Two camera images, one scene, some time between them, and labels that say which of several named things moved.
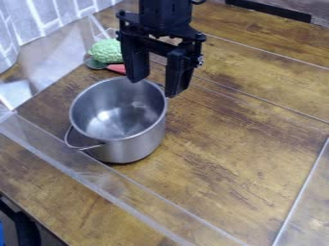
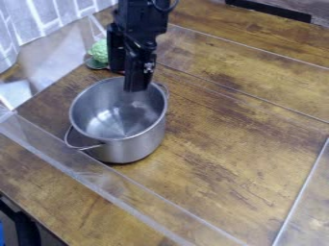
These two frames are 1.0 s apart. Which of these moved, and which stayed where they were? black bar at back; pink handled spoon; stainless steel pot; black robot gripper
Moved: black robot gripper
Stayed: stainless steel pot; black bar at back; pink handled spoon
